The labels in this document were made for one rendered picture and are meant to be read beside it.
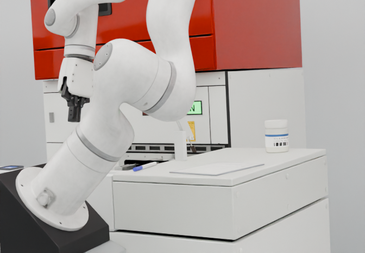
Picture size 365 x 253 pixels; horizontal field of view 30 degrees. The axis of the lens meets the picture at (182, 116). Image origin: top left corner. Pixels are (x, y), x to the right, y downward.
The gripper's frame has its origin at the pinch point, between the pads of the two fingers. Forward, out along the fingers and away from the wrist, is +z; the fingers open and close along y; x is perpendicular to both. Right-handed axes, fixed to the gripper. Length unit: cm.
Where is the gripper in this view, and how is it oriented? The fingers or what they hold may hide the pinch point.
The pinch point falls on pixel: (74, 114)
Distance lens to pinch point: 187.5
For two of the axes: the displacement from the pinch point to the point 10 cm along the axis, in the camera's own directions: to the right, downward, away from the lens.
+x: 8.5, -0.1, -5.3
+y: -5.3, -1.4, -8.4
